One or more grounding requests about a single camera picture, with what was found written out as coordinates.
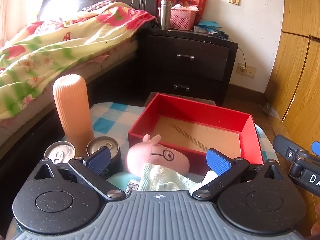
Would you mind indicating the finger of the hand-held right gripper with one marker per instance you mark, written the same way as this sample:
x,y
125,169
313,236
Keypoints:
x,y
285,146
316,148

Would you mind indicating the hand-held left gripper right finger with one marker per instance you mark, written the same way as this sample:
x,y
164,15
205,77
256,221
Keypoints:
x,y
217,161

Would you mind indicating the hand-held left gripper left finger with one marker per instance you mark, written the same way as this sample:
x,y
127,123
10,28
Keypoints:
x,y
98,160

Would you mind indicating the red cardboard box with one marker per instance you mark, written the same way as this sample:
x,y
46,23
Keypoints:
x,y
195,115

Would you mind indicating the pink pig plush toy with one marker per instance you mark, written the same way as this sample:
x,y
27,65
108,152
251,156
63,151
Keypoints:
x,y
155,158

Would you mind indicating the dark drink can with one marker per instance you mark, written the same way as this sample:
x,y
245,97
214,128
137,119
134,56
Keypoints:
x,y
115,156

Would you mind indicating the clear plastic bag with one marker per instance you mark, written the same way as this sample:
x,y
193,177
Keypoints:
x,y
272,110

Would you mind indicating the silver drink can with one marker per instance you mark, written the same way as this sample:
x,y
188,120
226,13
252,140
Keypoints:
x,y
60,151

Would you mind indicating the blue checkered cloth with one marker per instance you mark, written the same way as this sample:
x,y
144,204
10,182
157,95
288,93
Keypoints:
x,y
110,120

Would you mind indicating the light green towel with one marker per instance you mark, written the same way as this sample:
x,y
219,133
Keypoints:
x,y
160,177

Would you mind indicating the peach ribbed bottle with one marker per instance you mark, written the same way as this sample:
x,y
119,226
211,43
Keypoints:
x,y
72,105

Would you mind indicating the wooden wardrobe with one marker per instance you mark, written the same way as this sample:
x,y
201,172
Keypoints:
x,y
292,80

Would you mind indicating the dark wooden bed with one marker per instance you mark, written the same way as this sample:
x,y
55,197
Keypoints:
x,y
112,80

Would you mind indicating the floral quilt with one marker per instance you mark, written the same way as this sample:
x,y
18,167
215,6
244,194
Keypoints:
x,y
62,47

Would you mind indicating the dark wooden nightstand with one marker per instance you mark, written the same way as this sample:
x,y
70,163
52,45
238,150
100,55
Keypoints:
x,y
160,55

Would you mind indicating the white printed packet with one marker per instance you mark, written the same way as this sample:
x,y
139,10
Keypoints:
x,y
203,30

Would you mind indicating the blue cloth items pile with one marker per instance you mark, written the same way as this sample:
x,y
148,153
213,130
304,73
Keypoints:
x,y
208,24

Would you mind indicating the pink plastic basket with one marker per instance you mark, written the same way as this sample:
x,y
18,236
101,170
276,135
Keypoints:
x,y
181,20

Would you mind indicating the steel thermos flask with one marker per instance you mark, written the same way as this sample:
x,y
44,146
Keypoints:
x,y
165,15

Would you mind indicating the beige wall socket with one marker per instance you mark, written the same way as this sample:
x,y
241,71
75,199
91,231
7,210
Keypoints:
x,y
248,70

